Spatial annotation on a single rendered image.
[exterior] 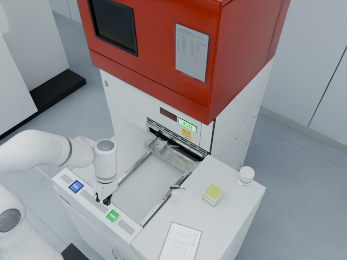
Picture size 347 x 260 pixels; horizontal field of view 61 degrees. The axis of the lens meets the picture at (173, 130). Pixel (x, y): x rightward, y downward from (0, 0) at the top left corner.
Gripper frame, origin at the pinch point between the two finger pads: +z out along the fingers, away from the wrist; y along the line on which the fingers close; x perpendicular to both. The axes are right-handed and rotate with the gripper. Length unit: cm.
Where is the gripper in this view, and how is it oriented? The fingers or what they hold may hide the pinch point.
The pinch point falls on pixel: (106, 200)
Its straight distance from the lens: 132.6
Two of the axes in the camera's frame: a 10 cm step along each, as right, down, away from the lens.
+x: 7.9, 4.5, -4.1
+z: -1.2, 7.8, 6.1
